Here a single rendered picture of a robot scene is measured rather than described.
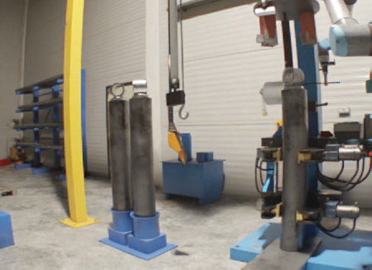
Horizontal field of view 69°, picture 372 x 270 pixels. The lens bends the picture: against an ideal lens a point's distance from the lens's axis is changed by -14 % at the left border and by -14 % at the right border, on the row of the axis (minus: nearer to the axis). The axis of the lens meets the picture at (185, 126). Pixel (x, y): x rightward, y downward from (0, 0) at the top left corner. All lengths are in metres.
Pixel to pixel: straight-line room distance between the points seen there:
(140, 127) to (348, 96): 2.86
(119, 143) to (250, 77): 2.61
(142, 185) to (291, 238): 1.39
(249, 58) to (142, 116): 2.62
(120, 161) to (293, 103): 1.70
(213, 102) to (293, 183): 3.07
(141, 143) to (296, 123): 1.35
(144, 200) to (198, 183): 1.85
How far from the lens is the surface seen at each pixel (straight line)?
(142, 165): 2.83
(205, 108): 5.34
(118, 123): 3.05
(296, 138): 2.43
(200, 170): 4.57
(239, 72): 5.04
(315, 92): 2.89
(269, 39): 2.48
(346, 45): 1.43
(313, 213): 2.43
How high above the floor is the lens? 1.23
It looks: 1 degrees down
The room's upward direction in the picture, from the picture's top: 2 degrees counter-clockwise
